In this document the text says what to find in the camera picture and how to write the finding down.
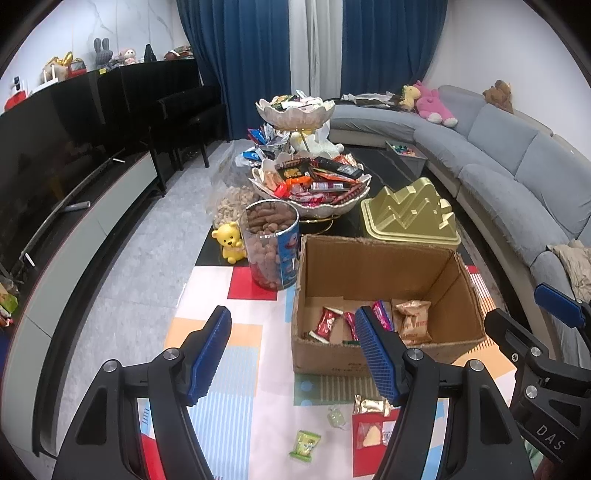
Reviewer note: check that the yellow bear toy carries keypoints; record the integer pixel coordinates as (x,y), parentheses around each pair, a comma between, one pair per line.
(229,242)

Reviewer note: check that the white sheer curtain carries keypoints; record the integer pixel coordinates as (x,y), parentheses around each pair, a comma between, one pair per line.
(316,46)

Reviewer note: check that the pink plush toy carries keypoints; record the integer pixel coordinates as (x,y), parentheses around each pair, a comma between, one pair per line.
(431,104)

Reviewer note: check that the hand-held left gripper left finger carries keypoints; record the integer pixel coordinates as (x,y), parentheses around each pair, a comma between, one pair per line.
(210,360)

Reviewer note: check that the grey television cabinet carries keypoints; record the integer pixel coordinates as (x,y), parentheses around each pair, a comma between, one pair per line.
(69,258)

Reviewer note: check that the black upright piano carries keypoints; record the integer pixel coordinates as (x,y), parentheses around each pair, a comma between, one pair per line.
(138,92)

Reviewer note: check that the gold mountain-lid tin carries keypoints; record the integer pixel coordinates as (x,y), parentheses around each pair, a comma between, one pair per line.
(411,212)

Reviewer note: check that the gold foil balloon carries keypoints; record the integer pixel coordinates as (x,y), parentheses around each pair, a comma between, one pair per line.
(64,62)

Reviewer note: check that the snack bags beside cabinet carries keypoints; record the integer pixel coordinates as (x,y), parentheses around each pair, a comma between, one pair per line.
(9,302)

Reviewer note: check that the brown cardboard box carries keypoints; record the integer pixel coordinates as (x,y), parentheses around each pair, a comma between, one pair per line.
(360,267)

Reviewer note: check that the clear bag of peanuts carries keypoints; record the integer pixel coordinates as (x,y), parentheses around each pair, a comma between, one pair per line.
(228,198)

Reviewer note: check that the grey sofa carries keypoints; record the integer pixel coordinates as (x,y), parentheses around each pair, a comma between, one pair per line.
(508,175)

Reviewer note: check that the small green sweet packet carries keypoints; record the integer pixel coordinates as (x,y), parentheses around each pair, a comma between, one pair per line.
(304,444)

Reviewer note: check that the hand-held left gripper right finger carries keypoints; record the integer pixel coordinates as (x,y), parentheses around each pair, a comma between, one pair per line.
(376,355)

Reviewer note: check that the narrow red packet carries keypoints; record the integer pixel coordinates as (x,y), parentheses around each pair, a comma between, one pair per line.
(351,324)

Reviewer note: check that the heap of wrapped sweets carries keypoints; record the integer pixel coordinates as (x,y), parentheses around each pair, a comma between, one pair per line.
(293,101)

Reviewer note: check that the beige jacket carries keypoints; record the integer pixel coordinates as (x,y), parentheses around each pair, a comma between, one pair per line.
(575,267)

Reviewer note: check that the blue curtain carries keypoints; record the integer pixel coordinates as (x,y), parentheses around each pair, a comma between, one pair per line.
(235,55)
(392,41)

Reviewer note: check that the grey storage bin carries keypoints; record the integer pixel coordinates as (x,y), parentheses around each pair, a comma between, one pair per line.
(408,159)

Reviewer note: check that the small red white packet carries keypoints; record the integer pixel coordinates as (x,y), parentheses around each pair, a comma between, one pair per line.
(325,319)

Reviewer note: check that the white security camera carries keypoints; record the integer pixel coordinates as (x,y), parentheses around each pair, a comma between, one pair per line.
(18,84)

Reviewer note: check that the grey rabbit plush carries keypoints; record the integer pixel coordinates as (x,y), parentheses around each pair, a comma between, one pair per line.
(102,54)

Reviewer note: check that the orange snack packet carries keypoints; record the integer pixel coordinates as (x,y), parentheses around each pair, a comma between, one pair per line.
(413,321)

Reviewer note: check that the clear jar of brown nuts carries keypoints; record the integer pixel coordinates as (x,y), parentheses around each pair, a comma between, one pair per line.
(268,240)

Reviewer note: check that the colourful checked tablecloth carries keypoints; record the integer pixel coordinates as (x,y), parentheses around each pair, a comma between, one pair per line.
(249,332)

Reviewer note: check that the brown plush toy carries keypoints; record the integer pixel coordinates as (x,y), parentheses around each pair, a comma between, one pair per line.
(498,94)

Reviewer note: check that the pile of assorted snack packets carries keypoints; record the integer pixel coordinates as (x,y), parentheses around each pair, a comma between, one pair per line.
(318,182)

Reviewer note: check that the tiered white snack stand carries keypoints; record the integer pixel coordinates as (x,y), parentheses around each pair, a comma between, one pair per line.
(298,117)

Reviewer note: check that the pink doll plush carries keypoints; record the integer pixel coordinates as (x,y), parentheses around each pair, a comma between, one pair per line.
(128,56)

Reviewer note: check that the black metronome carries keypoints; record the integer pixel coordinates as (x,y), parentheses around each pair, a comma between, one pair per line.
(149,53)

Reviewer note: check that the patterned cloth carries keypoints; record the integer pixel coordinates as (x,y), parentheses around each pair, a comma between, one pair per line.
(369,98)

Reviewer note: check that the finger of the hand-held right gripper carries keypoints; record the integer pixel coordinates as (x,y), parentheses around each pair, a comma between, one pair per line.
(558,302)
(512,334)

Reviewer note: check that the black television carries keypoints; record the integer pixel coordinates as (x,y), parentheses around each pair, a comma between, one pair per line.
(46,161)

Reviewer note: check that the heap of small bags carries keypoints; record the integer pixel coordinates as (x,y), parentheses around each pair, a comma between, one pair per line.
(179,52)

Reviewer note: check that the grey remote control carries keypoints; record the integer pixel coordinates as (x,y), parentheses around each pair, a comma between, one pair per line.
(77,206)

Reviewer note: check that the red packet with window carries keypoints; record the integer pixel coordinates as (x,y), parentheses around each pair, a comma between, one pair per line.
(369,431)

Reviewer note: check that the yellow plush toy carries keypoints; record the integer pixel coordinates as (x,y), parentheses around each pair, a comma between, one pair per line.
(409,96)

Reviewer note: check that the white plastic bag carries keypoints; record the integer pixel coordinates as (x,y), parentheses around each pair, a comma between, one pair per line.
(323,141)

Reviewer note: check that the red candy packet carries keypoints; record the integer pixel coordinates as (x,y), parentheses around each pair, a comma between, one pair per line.
(383,314)

